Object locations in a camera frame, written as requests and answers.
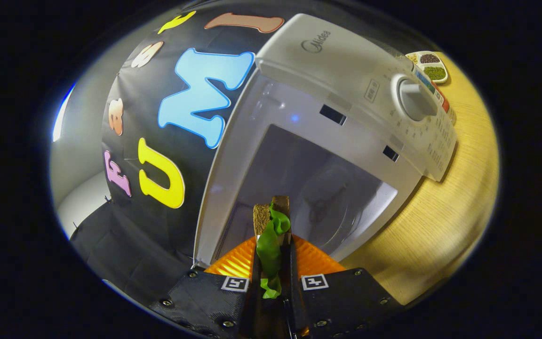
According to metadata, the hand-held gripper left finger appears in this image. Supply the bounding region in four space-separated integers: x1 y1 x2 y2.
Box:
149 235 258 339

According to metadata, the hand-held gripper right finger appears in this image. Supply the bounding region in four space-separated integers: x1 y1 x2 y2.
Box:
290 234 403 339

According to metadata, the brown bread lettuce sandwich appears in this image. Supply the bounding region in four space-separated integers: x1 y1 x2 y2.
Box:
252 195 293 299

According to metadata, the white microwave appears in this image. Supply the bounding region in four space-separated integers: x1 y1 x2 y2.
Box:
193 13 458 269

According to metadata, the black backdrop cloth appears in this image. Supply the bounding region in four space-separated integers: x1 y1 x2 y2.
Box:
71 5 300 307

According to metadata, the white divided bean dish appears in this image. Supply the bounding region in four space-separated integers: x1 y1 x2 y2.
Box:
405 50 449 84

